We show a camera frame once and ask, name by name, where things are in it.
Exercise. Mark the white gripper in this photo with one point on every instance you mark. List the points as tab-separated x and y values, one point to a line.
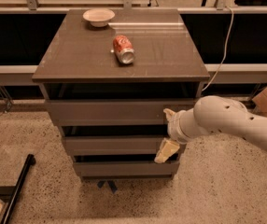
174	127

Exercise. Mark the grey bottom drawer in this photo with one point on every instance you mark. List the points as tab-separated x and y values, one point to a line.
128	168

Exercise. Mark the grey drawer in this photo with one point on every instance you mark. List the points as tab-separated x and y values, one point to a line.
112	112
128	168
119	145

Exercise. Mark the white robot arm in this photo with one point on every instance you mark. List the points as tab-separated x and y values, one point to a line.
211	115

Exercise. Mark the grey middle drawer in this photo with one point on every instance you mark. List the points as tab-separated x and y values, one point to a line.
119	145

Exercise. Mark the grey drawer cabinet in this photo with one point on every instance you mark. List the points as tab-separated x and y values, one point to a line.
80	64

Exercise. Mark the grey top drawer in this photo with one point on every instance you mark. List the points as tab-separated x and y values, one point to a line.
112	112

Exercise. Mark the red soda can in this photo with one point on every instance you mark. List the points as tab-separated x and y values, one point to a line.
123	49

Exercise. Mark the white bowl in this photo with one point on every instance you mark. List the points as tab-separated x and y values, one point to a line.
99	17

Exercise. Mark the black pole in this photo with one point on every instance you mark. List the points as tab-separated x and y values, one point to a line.
30	161

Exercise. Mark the grey metal rail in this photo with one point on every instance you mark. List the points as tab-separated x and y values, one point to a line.
246	73

